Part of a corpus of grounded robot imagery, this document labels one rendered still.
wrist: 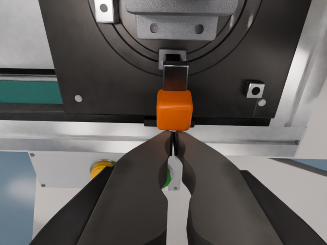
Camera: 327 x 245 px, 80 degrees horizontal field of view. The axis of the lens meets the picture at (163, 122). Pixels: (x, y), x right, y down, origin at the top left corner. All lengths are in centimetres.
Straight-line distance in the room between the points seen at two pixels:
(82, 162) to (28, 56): 15
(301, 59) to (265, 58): 4
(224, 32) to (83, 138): 21
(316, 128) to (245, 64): 26
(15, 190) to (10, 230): 58
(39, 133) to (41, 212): 33
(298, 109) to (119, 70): 21
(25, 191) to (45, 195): 156
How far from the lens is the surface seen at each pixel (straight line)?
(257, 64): 22
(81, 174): 31
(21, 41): 31
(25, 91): 29
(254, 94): 22
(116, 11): 18
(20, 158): 187
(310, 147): 47
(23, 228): 253
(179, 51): 17
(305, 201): 57
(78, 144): 28
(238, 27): 19
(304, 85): 27
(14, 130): 31
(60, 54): 23
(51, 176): 34
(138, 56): 19
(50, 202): 56
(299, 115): 28
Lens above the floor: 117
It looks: 62 degrees down
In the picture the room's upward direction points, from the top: 178 degrees counter-clockwise
